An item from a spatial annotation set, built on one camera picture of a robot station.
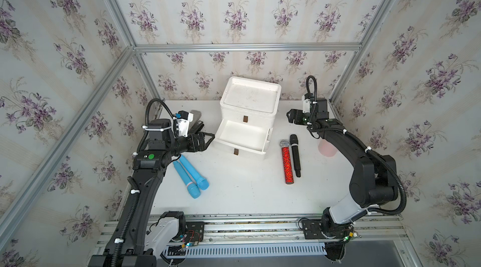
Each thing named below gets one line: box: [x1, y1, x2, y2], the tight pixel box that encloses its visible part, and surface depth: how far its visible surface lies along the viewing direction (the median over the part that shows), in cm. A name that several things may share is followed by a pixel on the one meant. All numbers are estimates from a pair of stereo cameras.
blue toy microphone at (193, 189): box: [172, 161, 202, 199], surface depth 84 cm
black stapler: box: [194, 120, 205, 134], surface depth 107 cm
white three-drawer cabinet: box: [207, 75, 282, 149], surface depth 90 cm
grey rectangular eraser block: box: [189, 109, 202, 129], surface depth 112 cm
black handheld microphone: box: [289, 134, 302, 178], surface depth 97 cm
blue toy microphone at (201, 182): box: [179, 154, 210, 191], surface depth 88 cm
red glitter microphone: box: [279, 139, 294, 185], surface depth 92 cm
